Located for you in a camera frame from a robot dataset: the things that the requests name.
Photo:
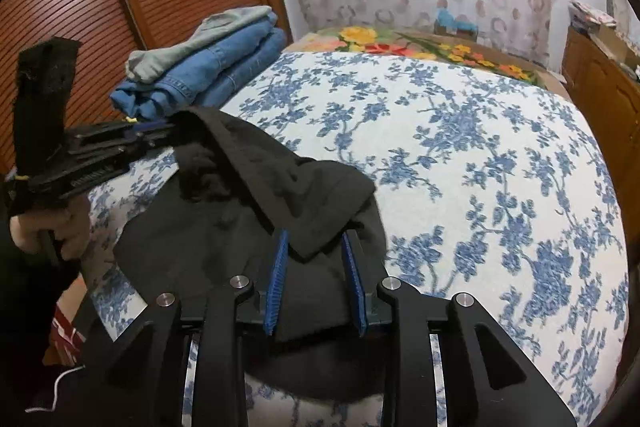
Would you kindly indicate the red box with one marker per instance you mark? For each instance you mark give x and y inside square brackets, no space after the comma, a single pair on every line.
[65,337]

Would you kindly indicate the folded blue jeans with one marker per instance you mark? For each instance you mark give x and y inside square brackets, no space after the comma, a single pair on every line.
[220,57]

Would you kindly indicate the blue cloth on brown box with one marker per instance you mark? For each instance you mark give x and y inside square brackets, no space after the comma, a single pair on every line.
[452,24]

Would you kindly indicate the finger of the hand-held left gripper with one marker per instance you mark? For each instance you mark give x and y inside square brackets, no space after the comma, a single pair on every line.
[110,149]
[115,132]

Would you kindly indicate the wooden cabinet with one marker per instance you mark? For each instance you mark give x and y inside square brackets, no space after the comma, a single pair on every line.
[595,82]

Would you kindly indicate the blue floral bed sheet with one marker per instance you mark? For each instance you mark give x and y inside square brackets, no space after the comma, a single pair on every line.
[475,167]

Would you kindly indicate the folded grey pants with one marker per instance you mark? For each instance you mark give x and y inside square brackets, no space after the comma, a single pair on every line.
[165,59]

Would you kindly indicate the person's left hand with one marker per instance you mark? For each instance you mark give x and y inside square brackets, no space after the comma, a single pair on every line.
[72,229]

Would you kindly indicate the colourful flower blanket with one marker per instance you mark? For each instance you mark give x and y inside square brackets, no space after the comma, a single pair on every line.
[360,37]

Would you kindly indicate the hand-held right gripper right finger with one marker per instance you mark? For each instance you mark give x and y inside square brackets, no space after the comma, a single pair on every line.
[356,289]

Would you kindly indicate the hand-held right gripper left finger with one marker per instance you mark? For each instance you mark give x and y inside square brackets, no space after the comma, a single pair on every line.
[277,279]

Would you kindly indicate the cardboard box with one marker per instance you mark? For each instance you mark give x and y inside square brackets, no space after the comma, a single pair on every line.
[617,44]

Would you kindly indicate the pile of printed papers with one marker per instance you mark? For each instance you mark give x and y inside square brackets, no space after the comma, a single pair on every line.
[590,14]

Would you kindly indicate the black pants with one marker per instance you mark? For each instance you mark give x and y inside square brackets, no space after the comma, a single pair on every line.
[210,247]

